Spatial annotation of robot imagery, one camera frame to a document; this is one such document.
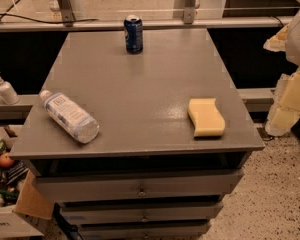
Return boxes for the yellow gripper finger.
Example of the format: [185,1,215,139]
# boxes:
[265,67,300,136]
[263,25,289,52]

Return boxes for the blue plastic water bottle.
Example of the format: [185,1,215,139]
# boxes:
[39,90,100,144]

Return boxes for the blue pepsi can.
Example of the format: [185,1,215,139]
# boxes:
[124,15,143,54]

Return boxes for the white pump dispenser bottle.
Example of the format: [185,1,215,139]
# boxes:
[0,76,19,105]

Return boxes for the yellow sponge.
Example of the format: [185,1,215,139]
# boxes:
[188,98,225,137]

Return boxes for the middle cabinet drawer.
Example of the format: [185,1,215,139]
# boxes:
[61,202,223,225]

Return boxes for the cabinet drawer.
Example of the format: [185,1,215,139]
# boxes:
[79,220,211,240]
[34,169,243,203]
[61,202,223,225]

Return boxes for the grey drawer cabinet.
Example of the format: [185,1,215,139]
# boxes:
[9,28,266,240]

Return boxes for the bottom cabinet drawer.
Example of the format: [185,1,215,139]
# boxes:
[79,220,211,240]

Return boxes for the top cabinet drawer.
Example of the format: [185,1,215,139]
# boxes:
[34,169,243,203]

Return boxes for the cardboard box with clutter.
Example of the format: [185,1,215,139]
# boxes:
[0,138,53,239]

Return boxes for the orange fruit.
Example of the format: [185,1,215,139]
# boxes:
[0,152,15,169]

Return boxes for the grey metal rail frame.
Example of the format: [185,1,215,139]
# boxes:
[0,0,300,31]

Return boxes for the black cable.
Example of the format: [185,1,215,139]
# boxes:
[0,0,99,24]

